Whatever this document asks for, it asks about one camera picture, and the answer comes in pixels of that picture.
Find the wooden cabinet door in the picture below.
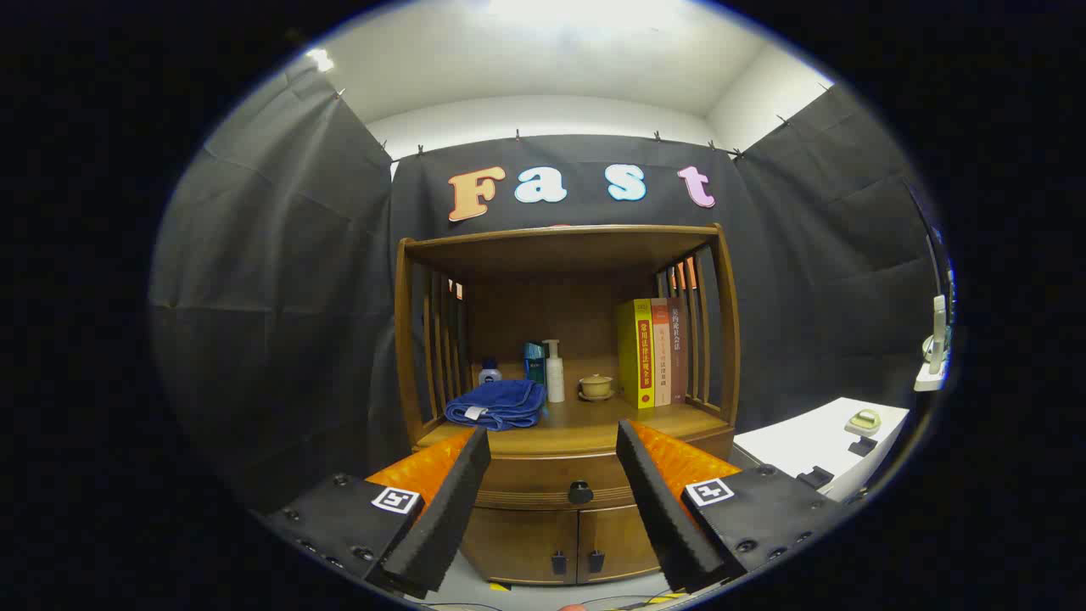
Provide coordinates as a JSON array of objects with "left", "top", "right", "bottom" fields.
[
  {"left": 461, "top": 507, "right": 580, "bottom": 585},
  {"left": 577, "top": 505, "right": 661, "bottom": 583}
]

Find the white pump bottle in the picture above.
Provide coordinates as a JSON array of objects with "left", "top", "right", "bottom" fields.
[{"left": 543, "top": 339, "right": 566, "bottom": 403}]

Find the beige book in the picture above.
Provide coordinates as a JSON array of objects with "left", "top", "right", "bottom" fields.
[{"left": 650, "top": 298, "right": 672, "bottom": 406}]

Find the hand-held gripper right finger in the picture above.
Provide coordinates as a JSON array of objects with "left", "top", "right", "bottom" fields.
[{"left": 615, "top": 419, "right": 849, "bottom": 595}]

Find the white device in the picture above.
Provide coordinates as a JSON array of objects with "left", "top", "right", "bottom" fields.
[{"left": 915, "top": 294, "right": 951, "bottom": 392}]

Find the wooden cabinet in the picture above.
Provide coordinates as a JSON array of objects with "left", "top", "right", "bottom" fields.
[{"left": 393, "top": 223, "right": 742, "bottom": 586}]

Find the wooden countertop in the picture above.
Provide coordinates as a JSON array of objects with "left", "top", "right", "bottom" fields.
[{"left": 414, "top": 356, "right": 731, "bottom": 455}]

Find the white table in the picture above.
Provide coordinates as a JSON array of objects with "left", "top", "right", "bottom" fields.
[{"left": 732, "top": 396, "right": 910, "bottom": 503}]

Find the yellow book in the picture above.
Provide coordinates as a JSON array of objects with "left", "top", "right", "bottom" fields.
[{"left": 617, "top": 298, "right": 656, "bottom": 409}]

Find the brown book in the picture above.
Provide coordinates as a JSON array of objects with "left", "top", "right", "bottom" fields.
[{"left": 667, "top": 297, "right": 688, "bottom": 403}]

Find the wooden drawer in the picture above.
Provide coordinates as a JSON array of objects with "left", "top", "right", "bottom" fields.
[{"left": 465, "top": 429, "right": 736, "bottom": 512}]

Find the blue towel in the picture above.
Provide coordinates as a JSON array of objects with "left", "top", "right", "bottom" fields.
[{"left": 444, "top": 378, "right": 546, "bottom": 431}]

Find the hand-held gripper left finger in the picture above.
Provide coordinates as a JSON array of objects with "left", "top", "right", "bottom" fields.
[{"left": 255, "top": 426, "right": 493, "bottom": 600}]

